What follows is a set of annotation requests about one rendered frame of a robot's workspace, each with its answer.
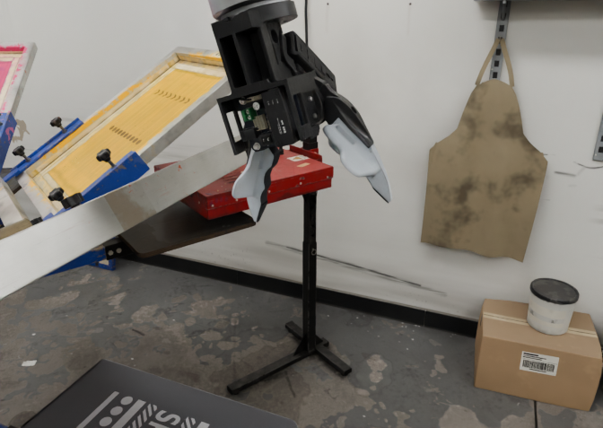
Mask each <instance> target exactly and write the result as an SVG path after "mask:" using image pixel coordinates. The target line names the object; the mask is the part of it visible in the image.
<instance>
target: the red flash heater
mask: <svg viewBox="0 0 603 428"><path fill-rule="evenodd" d="M289 146H290V150H285V149H284V154H282V155H280V157H279V160H278V163H277V165H276V166H275V167H274V168H273V169H272V171H271V174H270V176H271V186H270V187H269V189H268V190H267V203H268V204H271V203H274V202H278V201H281V200H285V199H288V198H291V197H297V196H300V195H304V194H308V193H311V192H314V191H318V190H321V189H324V188H331V180H332V178H333V176H334V167H333V166H331V165H328V164H326V163H323V162H322V155H320V154H318V153H314V152H311V151H308V150H305V149H302V148H300V147H297V146H294V145H291V144H290V145H289ZM178 162H180V161H178ZM174 163H176V162H169V163H164V164H159V165H154V166H153V167H154V172H156V171H158V170H161V169H163V168H166V167H168V166H170V165H172V164H174ZM246 164H247V163H246ZM246 164H244V165H242V166H241V167H239V168H238V169H236V170H234V171H232V172H230V173H228V174H226V175H225V176H223V177H221V178H219V179H218V180H216V181H214V182H212V183H210V184H209V185H207V186H205V187H203V188H201V189H199V190H198V191H196V192H195V193H193V194H192V197H190V196H187V197H185V198H183V199H181V200H180V202H182V203H183V204H185V205H187V206H188V207H190V208H191V209H193V210H194V211H196V212H197V213H199V214H201V215H202V216H204V217H205V218H206V219H207V220H211V219H214V218H218V217H222V216H225V215H228V214H234V213H238V212H241V211H244V210H248V209H249V205H248V200H247V198H246V197H244V198H237V199H236V198H234V197H233V196H232V188H233V185H234V183H235V181H236V179H237V178H238V177H239V176H240V175H241V172H242V171H244V170H245V169H246Z"/></svg>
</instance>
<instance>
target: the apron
mask: <svg viewBox="0 0 603 428"><path fill-rule="evenodd" d="M499 42H500V44H501V47H502V52H503V56H504V59H505V63H506V66H507V70H508V75H509V83H510V85H509V84H507V83H505V82H502V81H499V80H496V79H493V80H489V81H486V82H483V83H480V82H481V80H482V77H483V75H484V72H485V70H486V68H487V66H488V64H489V62H490V60H491V58H492V56H493V54H494V52H495V50H496V48H497V46H498V44H499ZM475 85H476V87H475V89H474V90H473V91H472V92H471V94H470V96H469V98H468V102H467V104H466V107H465V108H464V111H463V113H462V116H461V119H460V121H459V125H458V128H457V129H456V130H455V131H454V132H452V133H451V134H450V135H449V136H447V137H446V138H444V139H442V140H441V141H440V142H438V143H437V142H436V143H435V145H434V146H433V147H432V148H431V149H430V151H429V161H428V173H427V183H426V193H425V202H424V219H423V227H422V234H421V242H425V243H430V244H433V245H435V246H439V247H443V248H449V249H466V250H470V251H473V252H476V253H477V254H479V255H481V256H484V257H488V258H498V257H507V258H513V259H515V260H518V261H519V262H522V263H523V259H524V257H525V253H526V249H527V246H528V243H529V237H530V234H531V231H532V227H533V223H534V220H535V217H536V213H537V207H538V203H539V199H540V196H541V191H542V187H543V184H544V180H545V175H546V168H547V164H548V161H547V160H546V158H545V157H544V154H543V153H541V152H540V151H539V150H538V149H537V148H536V147H535V146H533V145H532V144H531V143H530V142H529V140H528V139H527V137H526V136H524V134H523V127H522V121H521V115H520V107H519V103H518V99H517V96H516V93H515V91H514V90H513V88H512V87H514V77H513V71H512V67H511V60H510V57H509V54H508V50H507V48H506V44H505V41H504V38H503V39H501V36H500V39H497V38H496V40H495V42H494V44H493V46H492V48H491V50H490V52H489V53H488V55H487V57H486V59H485V62H484V63H483V66H482V68H481V70H480V72H479V74H478V77H477V79H476V83H475Z"/></svg>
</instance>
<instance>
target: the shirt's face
mask: <svg viewBox="0 0 603 428"><path fill-rule="evenodd" d="M113 390H114V391H116V392H118V393H121V394H124V395H127V396H130V397H133V398H136V399H139V400H142V401H144V402H147V403H150V404H152V405H155V406H159V407H162V408H165V409H168V410H170V411H172V412H175V413H178V414H181V415H185V416H187V417H190V418H193V419H196V420H198V421H201V422H204V423H206V424H211V425H213V426H216V427H219V428H293V427H294V423H293V422H292V421H291V420H288V419H285V418H283V417H280V416H277V415H272V414H269V413H266V412H263V411H260V410H257V409H255V408H252V407H249V406H244V405H242V404H239V403H236V402H233V401H230V400H227V399H224V398H221V397H217V396H214V395H211V394H208V393H205V392H203V391H200V390H196V389H192V388H189V387H186V386H183V385H180V384H178V383H175V382H172V381H169V380H164V379H161V378H158V377H155V376H153V375H150V374H147V373H144V372H141V371H137V370H134V369H130V368H127V367H125V366H122V365H119V364H116V363H113V362H109V361H106V360H103V359H101V360H100V361H99V362H98V363H96V364H95V365H94V366H93V367H92V368H90V369H89V370H88V371H87V372H86V373H85V374H84V375H83V376H82V377H81V378H79V379H78V380H77V381H76V382H74V383H73V384H72V385H71V386H70V387H68V388H67V389H66V390H65V391H63V392H62V393H61V394H60V395H59V396H57V397H56V398H55V399H54V400H53V401H51V402H50V403H49V404H48V405H47V406H45V407H44V408H43V409H42V410H40V411H39V412H38V413H37V414H36V415H34V416H33V417H32V418H31V419H30V420H29V421H28V422H27V423H26V424H24V425H23V426H22V427H21V428H74V427H75V426H76V425H78V424H79V423H80V422H81V421H82V420H83V419H84V417H85V416H87V415H88V414H89V413H90V412H91V411H92V410H93V409H94V408H95V407H96V406H97V405H98V404H99V403H100V402H101V401H102V400H103V399H104V398H106V397H107V396H108V395H109V394H110V393H111V392H112V391H113Z"/></svg>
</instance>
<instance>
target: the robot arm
mask: <svg viewBox="0 0 603 428"><path fill-rule="evenodd" d="M208 3H209V6H210V9H211V12H212V15H213V17H214V19H216V20H217V21H218V22H213V23H211V26H212V30H213V33H214V37H215V41H216V44H217V47H218V49H219V52H220V56H221V59H222V61H223V67H224V70H225V73H226V75H227V79H228V82H229V85H230V87H231V90H232V94H231V95H228V96H225V97H222V98H219V99H216V100H217V103H218V106H219V109H220V111H221V114H222V118H223V123H224V125H225V128H226V131H227V134H228V136H229V140H230V143H231V146H232V150H233V153H234V155H238V154H240V153H243V152H245V151H246V154H247V157H248V159H247V164H246V169H245V170H244V171H243V172H242V173H241V175H240V176H239V177H238V178H237V179H236V181H235V183H234V185H233V188H232V196H233V197H234V198H236V199H237V198H244V197H246V198H247V200H248V205H249V210H250V212H251V215H252V218H253V220H254V222H256V223H257V222H259V220H260V218H261V216H262V214H263V213H264V210H265V208H266V206H267V190H268V189H269V187H270V186H271V176H270V174H271V171H272V169H273V168H274V167H275V166H276V165H277V163H278V160H279V157H280V151H279V150H278V148H277V147H282V146H286V145H290V144H295V143H297V142H298V141H300V140H301V142H303V141H308V140H311V139H313V138H314V137H316V136H317V135H319V130H320V127H319V125H320V124H322V123H323V122H325V121H327V123H328V125H325V126H324V127H323V128H322V130H323V133H324V134H325V136H326V137H327V138H328V145H329V146H330V147H331V148H332V149H333V150H334V151H335V152H336V153H338V154H340V161H341V162H342V164H343V165H344V166H345V168H346V169H347V170H348V171H349V172H350V173H352V174H353V175H355V177H358V178H360V177H366V178H367V180H369V182H370V183H371V186H372V188H373V189H374V190H375V191H376V192H377V193H378V194H379V195H380V196H381V197H382V198H383V199H384V200H385V201H386V202H387V203H389V202H390V201H391V200H392V193H391V188H390V184H389V177H388V174H387V172H386V170H385V168H384V165H383V162H382V160H381V158H380V155H379V153H378V151H377V149H376V147H375V145H374V142H373V139H372V137H371V134H370V132H369V131H368V129H367V127H366V125H365V124H364V122H363V118H362V117H361V115H360V113H359V111H358V110H357V109H356V107H355V106H354V105H353V104H352V103H351V102H350V101H349V100H348V99H347V98H345V97H344V96H342V95H341V94H339V93H337V91H336V77H335V75H334V74H333V73H332V72H331V71H330V70H329V69H328V67H327V66H326V65H325V64H324V63H323V62H322V61H321V60H320V59H319V58H318V56H317V55H316V54H315V53H314V52H313V51H312V50H311V49H310V48H309V47H308V45H307V44H306V43H305V42H304V41H303V40H302V39H301V38H300V37H299V36H298V34H297V33H296V32H295V31H289V32H286V33H284V34H283V30H282V27H281V25H283V24H285V23H288V22H290V21H292V20H294V19H296V18H297V17H298V14H297V11H296V7H295V3H294V1H292V0H208ZM238 111H240V113H241V115H242V118H243V121H244V128H242V125H241V122H240V117H239V114H238ZM229 112H233V115H234V117H235V120H236V124H237V127H238V129H239V132H240V138H241V139H240V140H238V141H236V142H235V140H234V137H233V134H232V129H231V126H230V123H229V120H228V118H227V115H226V113H229Z"/></svg>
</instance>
